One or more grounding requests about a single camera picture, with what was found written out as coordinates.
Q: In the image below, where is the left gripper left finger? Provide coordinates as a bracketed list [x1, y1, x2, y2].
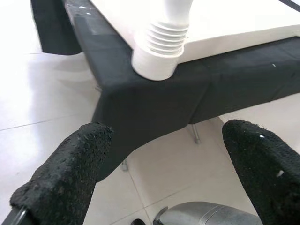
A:
[9, 121, 115, 225]

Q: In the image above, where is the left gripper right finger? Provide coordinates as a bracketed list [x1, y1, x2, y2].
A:
[222, 119, 300, 225]

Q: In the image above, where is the white plastic table leg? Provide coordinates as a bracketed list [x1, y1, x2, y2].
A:
[145, 0, 195, 58]

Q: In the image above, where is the black tablecloth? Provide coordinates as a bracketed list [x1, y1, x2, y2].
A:
[30, 0, 300, 183]

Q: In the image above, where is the silver robot leg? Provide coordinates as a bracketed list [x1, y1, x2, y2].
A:
[153, 201, 264, 225]

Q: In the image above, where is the white plastic table top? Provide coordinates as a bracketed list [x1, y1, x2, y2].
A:
[90, 0, 300, 82]

